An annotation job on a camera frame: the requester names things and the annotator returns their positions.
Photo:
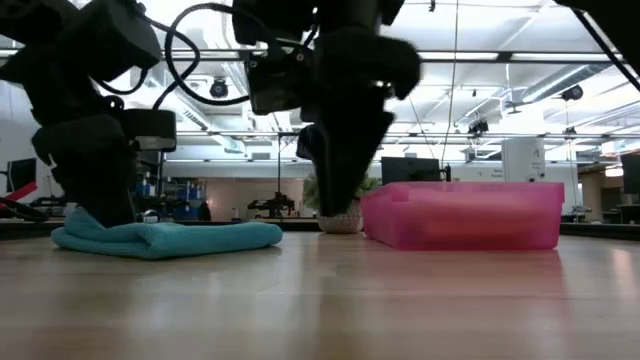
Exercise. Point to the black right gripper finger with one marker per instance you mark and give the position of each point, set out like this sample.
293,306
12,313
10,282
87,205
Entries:
342,185

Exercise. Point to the pink plastic bin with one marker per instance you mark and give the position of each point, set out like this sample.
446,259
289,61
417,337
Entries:
465,215

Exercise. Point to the small black monitor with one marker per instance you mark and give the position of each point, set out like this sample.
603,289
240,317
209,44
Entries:
22,174

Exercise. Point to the small potted green plant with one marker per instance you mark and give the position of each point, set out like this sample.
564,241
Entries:
350,217

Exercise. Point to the dark upright monitor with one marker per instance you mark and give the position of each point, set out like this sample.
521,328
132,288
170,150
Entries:
631,172

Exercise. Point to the black shelf rack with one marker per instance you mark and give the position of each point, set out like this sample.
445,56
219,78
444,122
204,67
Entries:
147,185

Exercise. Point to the black background monitor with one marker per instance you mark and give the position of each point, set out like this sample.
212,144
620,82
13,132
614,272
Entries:
410,170

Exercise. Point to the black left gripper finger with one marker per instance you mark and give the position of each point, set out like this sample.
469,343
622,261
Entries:
107,212

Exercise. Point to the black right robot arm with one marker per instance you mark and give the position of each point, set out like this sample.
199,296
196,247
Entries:
600,30

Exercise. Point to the white background box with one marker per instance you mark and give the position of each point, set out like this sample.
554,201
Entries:
522,160

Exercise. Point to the blue microfiber towel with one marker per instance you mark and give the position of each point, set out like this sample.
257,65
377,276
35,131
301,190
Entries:
165,240

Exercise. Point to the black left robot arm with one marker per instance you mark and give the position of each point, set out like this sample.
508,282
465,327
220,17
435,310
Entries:
65,55

